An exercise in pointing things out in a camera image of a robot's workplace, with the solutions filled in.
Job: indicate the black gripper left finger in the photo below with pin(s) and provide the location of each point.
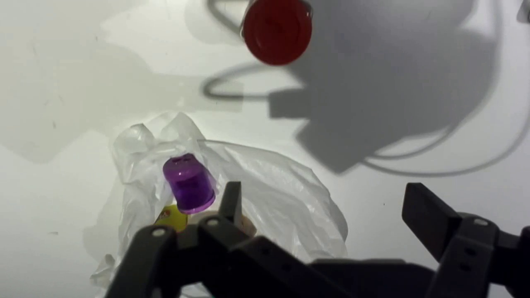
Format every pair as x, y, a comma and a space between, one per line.
233, 259

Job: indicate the white plastic bag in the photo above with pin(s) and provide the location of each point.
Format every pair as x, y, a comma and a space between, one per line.
287, 204

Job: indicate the purple plastic container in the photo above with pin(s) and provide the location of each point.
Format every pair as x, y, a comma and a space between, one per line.
191, 184

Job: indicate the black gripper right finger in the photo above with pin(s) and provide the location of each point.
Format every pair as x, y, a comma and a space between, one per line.
474, 254

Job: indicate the spice jar with red lid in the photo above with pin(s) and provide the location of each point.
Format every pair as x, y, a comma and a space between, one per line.
277, 30

